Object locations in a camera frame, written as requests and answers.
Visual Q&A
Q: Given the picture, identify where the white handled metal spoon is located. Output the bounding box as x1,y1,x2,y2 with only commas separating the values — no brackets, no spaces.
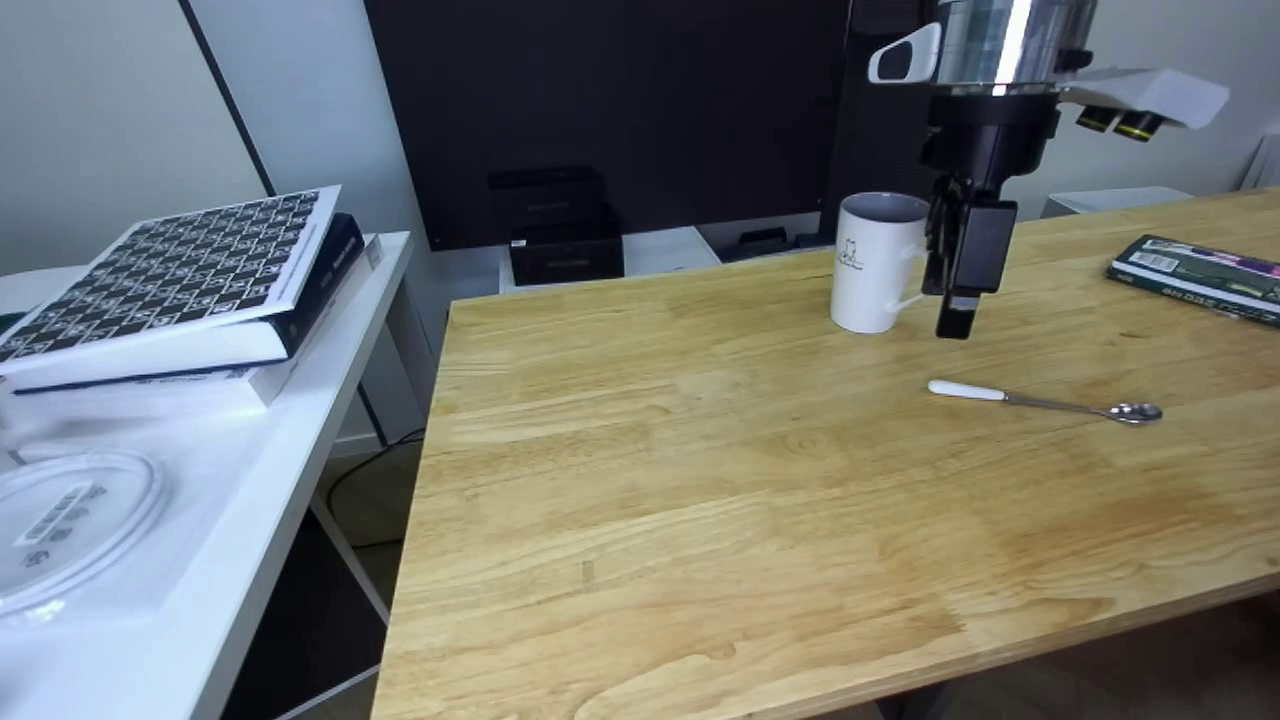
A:
923,376,1169,432

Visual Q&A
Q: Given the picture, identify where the colourful flat box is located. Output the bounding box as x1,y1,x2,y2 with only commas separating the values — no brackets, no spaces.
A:
1105,234,1280,334

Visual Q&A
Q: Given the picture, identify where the black box device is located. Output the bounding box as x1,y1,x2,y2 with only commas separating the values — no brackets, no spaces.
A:
483,163,628,287

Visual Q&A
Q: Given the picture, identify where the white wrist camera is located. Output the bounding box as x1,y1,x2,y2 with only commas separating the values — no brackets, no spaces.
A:
1054,63,1233,144

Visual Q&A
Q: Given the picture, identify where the white cup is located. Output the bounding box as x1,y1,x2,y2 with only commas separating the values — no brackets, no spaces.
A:
829,187,934,342

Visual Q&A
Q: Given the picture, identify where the clear round plastic lid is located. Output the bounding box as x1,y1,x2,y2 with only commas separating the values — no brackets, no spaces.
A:
0,449,180,624

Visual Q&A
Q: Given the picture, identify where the checkerboard covered black book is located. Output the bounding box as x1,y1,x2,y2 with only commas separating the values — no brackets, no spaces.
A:
0,183,368,399

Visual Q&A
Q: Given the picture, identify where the large black panel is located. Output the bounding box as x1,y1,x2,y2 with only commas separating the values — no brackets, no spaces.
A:
362,0,934,257

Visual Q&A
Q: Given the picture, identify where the white side table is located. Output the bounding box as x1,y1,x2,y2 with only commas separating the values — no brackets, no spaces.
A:
0,229,415,720

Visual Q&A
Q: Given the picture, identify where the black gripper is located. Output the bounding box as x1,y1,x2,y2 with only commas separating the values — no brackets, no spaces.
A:
917,85,1066,342

